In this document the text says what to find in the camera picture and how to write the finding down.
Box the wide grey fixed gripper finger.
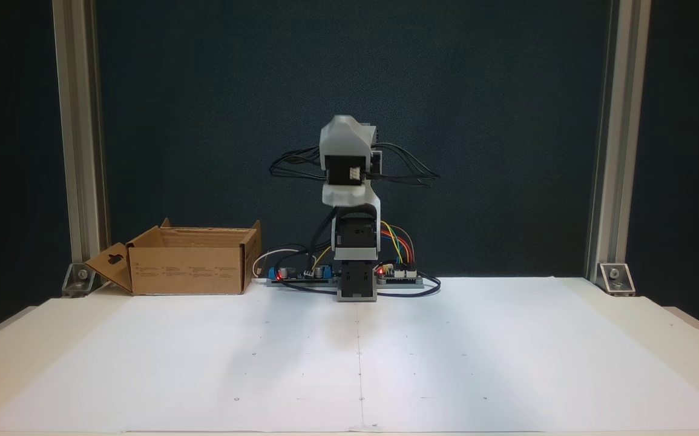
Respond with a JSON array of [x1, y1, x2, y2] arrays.
[[320, 114, 378, 170]]

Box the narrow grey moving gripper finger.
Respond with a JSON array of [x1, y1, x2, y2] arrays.
[[323, 182, 381, 208]]

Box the circuit board with blue parts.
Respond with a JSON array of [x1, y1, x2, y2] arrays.
[[266, 264, 339, 288]]

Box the circuit board with red LED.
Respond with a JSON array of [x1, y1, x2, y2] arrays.
[[375, 264, 424, 288]]

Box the open cardboard box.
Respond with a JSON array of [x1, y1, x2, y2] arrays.
[[86, 218, 263, 296]]

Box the white paper sheet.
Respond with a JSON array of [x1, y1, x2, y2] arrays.
[[0, 277, 699, 434]]

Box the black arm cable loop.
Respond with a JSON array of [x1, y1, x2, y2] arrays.
[[269, 145, 327, 182], [376, 142, 441, 188]]

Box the coloured jumper wires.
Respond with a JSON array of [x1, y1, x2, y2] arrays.
[[381, 221, 416, 268]]

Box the white cable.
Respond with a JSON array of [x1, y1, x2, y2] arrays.
[[252, 248, 303, 280]]

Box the dark cable on table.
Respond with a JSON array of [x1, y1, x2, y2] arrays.
[[275, 276, 442, 299]]

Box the aluminium frame post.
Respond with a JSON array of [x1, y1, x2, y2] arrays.
[[52, 0, 109, 285], [585, 0, 652, 285]]

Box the metal corner bracket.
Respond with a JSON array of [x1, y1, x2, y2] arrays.
[[599, 262, 636, 296], [62, 262, 97, 297]]

